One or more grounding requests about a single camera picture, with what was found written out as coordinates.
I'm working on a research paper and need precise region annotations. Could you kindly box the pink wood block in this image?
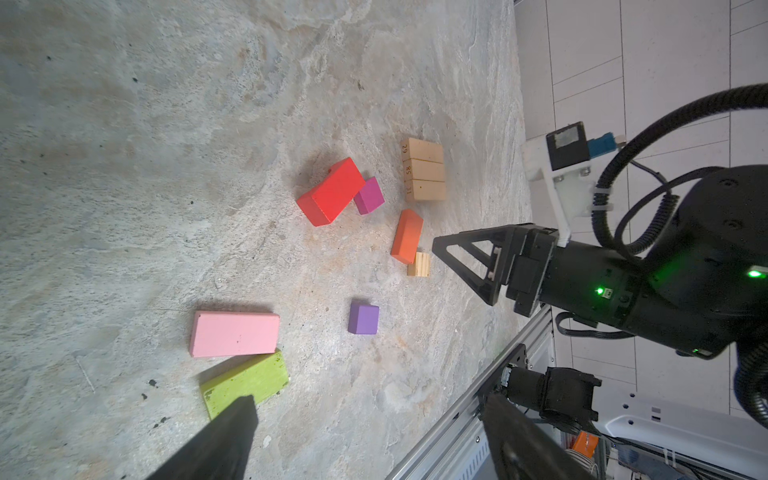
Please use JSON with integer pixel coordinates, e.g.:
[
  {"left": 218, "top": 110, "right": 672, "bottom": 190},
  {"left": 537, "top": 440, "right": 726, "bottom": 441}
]
[{"left": 189, "top": 311, "right": 280, "bottom": 358}]

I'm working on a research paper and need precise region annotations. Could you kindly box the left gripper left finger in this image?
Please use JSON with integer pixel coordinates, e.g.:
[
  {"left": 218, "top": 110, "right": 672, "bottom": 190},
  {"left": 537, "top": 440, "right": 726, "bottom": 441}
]
[{"left": 148, "top": 395, "right": 258, "bottom": 479}]

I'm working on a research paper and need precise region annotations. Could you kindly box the red wood block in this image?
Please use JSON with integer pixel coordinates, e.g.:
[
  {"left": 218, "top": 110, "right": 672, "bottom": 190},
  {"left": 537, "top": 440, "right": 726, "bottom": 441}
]
[{"left": 297, "top": 157, "right": 365, "bottom": 227}]

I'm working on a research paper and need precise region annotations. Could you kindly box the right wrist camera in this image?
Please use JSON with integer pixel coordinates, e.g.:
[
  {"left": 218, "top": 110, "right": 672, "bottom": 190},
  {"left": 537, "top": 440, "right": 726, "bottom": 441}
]
[{"left": 522, "top": 122, "right": 619, "bottom": 248}]

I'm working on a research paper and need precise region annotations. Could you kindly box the orange wood block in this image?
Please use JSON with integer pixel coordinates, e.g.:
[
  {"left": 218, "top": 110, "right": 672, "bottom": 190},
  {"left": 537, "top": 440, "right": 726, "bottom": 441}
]
[{"left": 390, "top": 209, "right": 424, "bottom": 265}]

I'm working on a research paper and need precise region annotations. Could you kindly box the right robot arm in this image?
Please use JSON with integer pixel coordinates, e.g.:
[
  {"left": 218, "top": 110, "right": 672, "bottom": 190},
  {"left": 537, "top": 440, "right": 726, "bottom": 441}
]
[{"left": 433, "top": 165, "right": 767, "bottom": 424}]

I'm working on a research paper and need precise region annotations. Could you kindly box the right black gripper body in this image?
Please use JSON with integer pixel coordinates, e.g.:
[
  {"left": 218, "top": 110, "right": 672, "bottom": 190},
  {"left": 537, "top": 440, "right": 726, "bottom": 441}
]
[{"left": 506, "top": 224, "right": 690, "bottom": 336}]

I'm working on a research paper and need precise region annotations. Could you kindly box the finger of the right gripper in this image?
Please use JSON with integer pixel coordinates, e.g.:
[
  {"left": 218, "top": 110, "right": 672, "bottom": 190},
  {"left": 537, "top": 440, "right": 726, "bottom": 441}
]
[
  {"left": 443, "top": 224, "right": 534, "bottom": 250},
  {"left": 432, "top": 236, "right": 510, "bottom": 306}
]

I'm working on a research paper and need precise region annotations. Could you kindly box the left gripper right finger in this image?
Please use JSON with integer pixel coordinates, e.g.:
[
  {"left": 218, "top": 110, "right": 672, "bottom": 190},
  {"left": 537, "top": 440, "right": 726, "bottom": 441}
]
[{"left": 482, "top": 394, "right": 591, "bottom": 480}]

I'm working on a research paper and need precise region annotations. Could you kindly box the green wood block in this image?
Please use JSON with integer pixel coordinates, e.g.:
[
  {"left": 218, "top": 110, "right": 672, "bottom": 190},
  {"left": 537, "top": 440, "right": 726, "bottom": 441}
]
[{"left": 200, "top": 350, "right": 290, "bottom": 420}]

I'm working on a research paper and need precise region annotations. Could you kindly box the natural wood long block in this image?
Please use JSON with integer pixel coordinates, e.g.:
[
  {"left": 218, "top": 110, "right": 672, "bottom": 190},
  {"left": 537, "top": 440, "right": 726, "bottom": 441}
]
[{"left": 405, "top": 180, "right": 447, "bottom": 202}]

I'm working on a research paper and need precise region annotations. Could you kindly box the aluminium mounting rail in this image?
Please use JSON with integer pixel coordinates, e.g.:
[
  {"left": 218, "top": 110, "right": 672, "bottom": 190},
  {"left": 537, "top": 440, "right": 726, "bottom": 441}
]
[{"left": 387, "top": 307, "right": 555, "bottom": 479}]

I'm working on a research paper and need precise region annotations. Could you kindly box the small natural wood cube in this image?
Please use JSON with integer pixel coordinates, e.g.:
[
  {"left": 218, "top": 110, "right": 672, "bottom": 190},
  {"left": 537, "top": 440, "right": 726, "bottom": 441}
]
[{"left": 407, "top": 251, "right": 431, "bottom": 278}]

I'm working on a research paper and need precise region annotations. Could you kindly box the purple wood cube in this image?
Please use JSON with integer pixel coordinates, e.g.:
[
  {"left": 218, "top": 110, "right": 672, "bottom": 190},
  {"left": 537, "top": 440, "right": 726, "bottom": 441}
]
[{"left": 348, "top": 302, "right": 380, "bottom": 335}]

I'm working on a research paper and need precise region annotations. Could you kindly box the magenta wood cube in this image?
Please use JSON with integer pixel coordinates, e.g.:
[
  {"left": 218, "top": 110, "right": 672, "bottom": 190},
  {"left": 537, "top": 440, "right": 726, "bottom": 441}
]
[{"left": 354, "top": 177, "right": 385, "bottom": 215}]

